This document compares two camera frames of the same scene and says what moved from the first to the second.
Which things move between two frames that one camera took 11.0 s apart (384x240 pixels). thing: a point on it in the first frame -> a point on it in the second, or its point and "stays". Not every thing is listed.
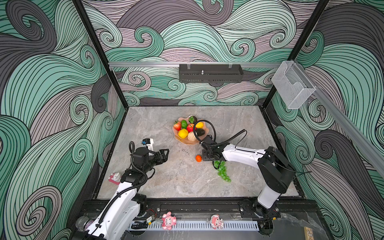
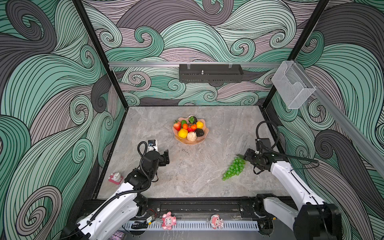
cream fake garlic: [191, 136] stays
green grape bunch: [221, 166] -> [237, 166]
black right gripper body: [207, 156] -> [253, 158]
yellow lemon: [183, 133] stays
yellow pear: [199, 125] stays
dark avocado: [200, 132] stays
